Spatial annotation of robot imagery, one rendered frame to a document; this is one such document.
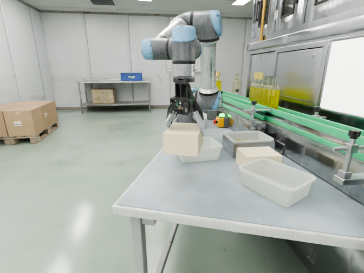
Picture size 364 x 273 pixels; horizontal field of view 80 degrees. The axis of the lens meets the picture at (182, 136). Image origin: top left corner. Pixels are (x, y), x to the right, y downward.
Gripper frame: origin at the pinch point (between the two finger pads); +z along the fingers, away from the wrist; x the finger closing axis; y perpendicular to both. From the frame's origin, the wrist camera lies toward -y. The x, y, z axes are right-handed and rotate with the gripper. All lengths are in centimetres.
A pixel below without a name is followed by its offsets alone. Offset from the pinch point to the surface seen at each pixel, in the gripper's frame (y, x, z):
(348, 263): -19, 75, 64
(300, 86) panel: -65, 55, -13
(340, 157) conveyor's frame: -8, 56, 8
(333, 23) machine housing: -50, 61, -43
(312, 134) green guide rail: -26, 52, 5
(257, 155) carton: -17.1, 28.5, 12.9
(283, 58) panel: -84, 48, -29
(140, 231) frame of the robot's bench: 15.9, -12.8, 32.3
